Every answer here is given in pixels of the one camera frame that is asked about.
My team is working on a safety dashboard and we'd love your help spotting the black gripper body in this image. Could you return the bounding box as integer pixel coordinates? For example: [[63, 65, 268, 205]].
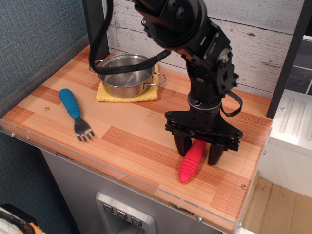
[[165, 97, 243, 151]]

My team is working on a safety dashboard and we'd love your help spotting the dark left post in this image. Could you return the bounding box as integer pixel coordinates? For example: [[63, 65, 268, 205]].
[[82, 0, 110, 60]]

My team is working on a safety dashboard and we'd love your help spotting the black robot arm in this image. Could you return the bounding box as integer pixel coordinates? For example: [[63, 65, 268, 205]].
[[135, 0, 243, 165]]

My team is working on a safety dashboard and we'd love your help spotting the dark post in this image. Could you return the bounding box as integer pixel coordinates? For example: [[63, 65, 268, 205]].
[[266, 0, 312, 119], [82, 0, 110, 60]]

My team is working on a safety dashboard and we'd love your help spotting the red handled metal spoon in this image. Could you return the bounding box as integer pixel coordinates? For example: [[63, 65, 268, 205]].
[[178, 139, 207, 184]]

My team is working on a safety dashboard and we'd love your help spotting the white toy sink unit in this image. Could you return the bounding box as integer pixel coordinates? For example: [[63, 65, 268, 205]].
[[257, 35, 312, 198]]

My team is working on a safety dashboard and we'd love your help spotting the silver dispenser panel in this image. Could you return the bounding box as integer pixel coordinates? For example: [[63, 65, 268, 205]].
[[96, 192, 156, 234]]

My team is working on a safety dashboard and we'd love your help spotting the blue handled metal fork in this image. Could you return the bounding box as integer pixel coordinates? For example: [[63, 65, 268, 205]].
[[58, 88, 95, 142]]

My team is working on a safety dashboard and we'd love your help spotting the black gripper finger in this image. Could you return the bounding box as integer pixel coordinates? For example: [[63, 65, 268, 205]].
[[208, 144, 228, 165], [173, 133, 192, 156]]

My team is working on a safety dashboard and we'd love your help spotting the orange black object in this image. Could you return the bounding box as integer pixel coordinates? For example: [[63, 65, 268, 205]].
[[0, 210, 44, 234]]

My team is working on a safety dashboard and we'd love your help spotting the dark right post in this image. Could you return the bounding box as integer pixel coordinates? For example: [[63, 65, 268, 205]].
[[266, 0, 312, 119]]

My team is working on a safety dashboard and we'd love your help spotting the stainless steel pot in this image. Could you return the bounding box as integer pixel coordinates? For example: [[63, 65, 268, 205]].
[[95, 53, 167, 102]]

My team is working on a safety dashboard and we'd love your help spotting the yellow cloth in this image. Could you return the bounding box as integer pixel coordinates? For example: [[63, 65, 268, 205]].
[[96, 65, 159, 102]]

